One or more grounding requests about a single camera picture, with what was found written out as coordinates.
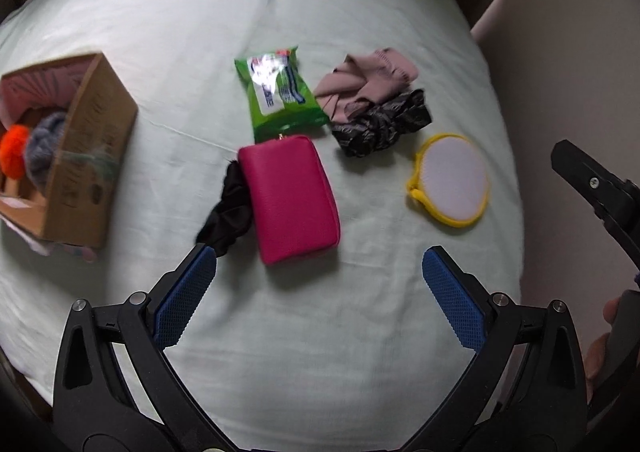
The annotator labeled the dusty pink cloth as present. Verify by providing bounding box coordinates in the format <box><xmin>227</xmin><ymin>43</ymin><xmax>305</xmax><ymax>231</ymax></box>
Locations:
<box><xmin>314</xmin><ymin>48</ymin><xmax>420</xmax><ymax>125</ymax></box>

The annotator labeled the orange pom-pom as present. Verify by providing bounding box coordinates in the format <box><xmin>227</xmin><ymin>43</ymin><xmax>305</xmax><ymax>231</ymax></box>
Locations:
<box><xmin>0</xmin><ymin>126</ymin><xmax>32</xmax><ymax>179</ymax></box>

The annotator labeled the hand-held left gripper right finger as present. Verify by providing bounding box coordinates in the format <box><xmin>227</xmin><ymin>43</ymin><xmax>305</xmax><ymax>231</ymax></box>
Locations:
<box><xmin>421</xmin><ymin>245</ymin><xmax>588</xmax><ymax>438</ymax></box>

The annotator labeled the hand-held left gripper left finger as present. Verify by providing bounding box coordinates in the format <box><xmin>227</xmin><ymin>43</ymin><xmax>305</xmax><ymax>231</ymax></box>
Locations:
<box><xmin>52</xmin><ymin>243</ymin><xmax>221</xmax><ymax>438</ymax></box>

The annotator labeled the bed with pale green sheet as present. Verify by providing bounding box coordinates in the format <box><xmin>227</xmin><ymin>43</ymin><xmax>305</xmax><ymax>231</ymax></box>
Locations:
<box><xmin>0</xmin><ymin>0</ymin><xmax>526</xmax><ymax>452</ymax></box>

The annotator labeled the grey knitted cloth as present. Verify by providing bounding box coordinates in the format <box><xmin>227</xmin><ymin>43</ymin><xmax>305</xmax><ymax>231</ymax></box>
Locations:
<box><xmin>24</xmin><ymin>112</ymin><xmax>72</xmax><ymax>193</ymax></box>

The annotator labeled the cardboard box with patterned flaps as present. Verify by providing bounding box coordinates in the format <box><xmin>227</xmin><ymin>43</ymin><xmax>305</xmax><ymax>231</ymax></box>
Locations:
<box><xmin>0</xmin><ymin>52</ymin><xmax>139</xmax><ymax>263</ymax></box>

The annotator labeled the person's right hand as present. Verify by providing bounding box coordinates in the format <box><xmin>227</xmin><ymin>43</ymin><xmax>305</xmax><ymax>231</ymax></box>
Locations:
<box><xmin>582</xmin><ymin>299</ymin><xmax>623</xmax><ymax>405</ymax></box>

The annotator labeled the plain black scrunchie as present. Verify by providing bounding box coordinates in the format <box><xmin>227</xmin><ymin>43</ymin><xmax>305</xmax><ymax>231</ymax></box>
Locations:
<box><xmin>196</xmin><ymin>161</ymin><xmax>257</xmax><ymax>257</ymax></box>

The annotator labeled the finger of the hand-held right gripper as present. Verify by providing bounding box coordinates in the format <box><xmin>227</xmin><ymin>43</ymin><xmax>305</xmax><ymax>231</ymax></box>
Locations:
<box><xmin>551</xmin><ymin>140</ymin><xmax>640</xmax><ymax>275</ymax></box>

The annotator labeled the black patterned scrunchie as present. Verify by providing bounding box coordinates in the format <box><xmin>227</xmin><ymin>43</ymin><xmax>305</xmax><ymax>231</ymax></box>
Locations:
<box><xmin>332</xmin><ymin>89</ymin><xmax>433</xmax><ymax>157</ymax></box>

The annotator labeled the green wet wipes pack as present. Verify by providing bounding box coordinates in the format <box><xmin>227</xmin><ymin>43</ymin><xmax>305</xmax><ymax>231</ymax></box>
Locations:
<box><xmin>234</xmin><ymin>46</ymin><xmax>331</xmax><ymax>143</ymax></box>

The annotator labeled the magenta zip pouch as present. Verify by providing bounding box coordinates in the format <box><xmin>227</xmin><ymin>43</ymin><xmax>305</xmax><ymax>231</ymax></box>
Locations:
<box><xmin>237</xmin><ymin>134</ymin><xmax>342</xmax><ymax>267</ymax></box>

